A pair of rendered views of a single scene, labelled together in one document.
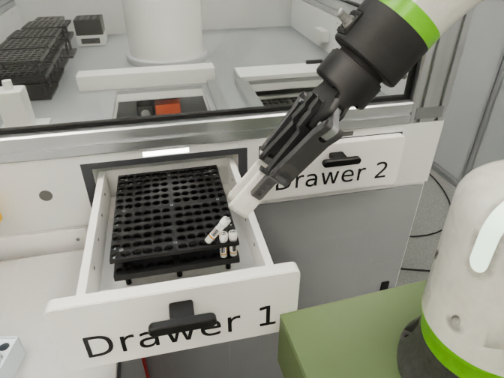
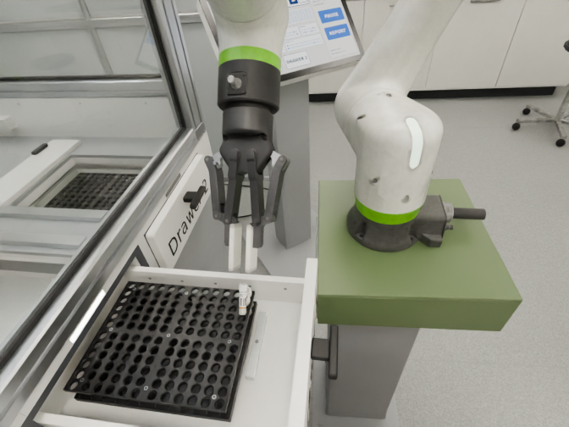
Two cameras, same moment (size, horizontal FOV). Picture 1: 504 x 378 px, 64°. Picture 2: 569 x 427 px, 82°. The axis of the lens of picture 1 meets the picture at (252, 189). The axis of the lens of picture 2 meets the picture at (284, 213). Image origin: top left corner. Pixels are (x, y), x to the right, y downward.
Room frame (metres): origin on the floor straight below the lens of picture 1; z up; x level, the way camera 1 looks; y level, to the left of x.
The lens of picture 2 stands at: (0.25, 0.29, 1.34)
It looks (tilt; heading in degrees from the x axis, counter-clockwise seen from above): 41 degrees down; 294
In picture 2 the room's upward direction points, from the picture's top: 5 degrees counter-clockwise
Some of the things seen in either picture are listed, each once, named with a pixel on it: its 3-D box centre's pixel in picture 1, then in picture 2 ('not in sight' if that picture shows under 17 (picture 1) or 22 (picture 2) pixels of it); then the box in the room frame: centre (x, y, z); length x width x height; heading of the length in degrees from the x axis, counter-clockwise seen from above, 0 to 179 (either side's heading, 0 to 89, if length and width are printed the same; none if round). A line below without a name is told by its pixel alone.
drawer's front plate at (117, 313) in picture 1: (182, 316); (305, 358); (0.33, 0.08, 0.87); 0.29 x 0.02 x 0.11; 102
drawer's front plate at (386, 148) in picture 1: (331, 166); (185, 207); (0.69, -0.16, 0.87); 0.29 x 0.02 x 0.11; 102
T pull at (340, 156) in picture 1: (339, 158); (192, 196); (0.67, -0.16, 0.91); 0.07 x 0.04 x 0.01; 102
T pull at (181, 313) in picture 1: (181, 316); (324, 349); (0.30, 0.08, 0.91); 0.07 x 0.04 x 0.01; 102
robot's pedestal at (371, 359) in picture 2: not in sight; (361, 340); (0.26, -0.24, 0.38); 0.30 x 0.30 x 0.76; 15
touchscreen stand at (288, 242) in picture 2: not in sight; (294, 170); (0.69, -0.87, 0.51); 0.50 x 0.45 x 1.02; 140
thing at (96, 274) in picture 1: (173, 219); (169, 346); (0.53, 0.13, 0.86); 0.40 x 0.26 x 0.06; 12
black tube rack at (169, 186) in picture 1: (173, 220); (174, 346); (0.52, 0.13, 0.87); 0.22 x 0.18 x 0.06; 12
